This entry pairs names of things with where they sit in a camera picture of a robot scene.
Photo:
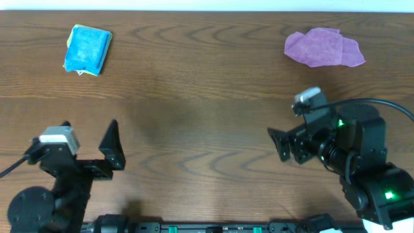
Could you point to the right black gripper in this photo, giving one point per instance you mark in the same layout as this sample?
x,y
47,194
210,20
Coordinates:
x,y
298,149

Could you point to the blue cloth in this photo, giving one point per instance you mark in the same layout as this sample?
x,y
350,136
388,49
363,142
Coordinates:
x,y
86,50

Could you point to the folded green cloth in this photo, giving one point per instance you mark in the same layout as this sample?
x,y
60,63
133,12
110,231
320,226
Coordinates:
x,y
69,42

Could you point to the crumpled purple cloth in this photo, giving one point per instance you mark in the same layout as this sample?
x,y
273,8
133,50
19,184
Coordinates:
x,y
323,47

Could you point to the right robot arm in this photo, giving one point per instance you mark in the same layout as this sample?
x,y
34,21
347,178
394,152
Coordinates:
x,y
349,139

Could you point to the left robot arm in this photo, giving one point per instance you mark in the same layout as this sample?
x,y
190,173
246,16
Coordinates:
x,y
62,209

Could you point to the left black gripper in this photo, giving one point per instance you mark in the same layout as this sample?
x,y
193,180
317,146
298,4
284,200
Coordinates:
x,y
83,166

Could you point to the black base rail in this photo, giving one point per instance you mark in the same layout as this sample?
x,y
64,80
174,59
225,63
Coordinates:
x,y
122,224

